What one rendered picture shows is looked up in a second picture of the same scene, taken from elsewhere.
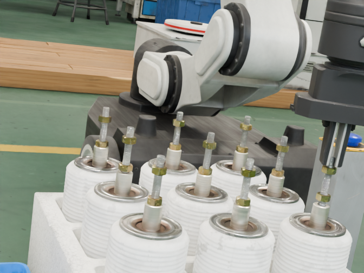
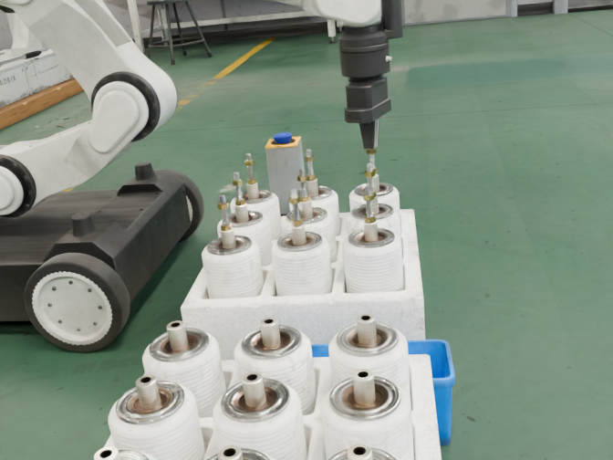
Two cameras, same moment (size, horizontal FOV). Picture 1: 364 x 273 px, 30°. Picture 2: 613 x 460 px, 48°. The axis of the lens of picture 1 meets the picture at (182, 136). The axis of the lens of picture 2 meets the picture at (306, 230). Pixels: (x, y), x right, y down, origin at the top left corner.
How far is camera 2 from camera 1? 1.01 m
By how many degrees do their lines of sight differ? 55
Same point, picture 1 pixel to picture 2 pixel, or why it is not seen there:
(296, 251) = not seen: hidden behind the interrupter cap
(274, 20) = (155, 75)
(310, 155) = (170, 179)
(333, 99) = (376, 103)
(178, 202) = (315, 227)
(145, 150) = (110, 243)
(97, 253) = (321, 290)
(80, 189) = (247, 267)
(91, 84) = not seen: outside the picture
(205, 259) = not seen: hidden behind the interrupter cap
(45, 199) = (201, 303)
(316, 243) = (394, 197)
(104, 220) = (321, 263)
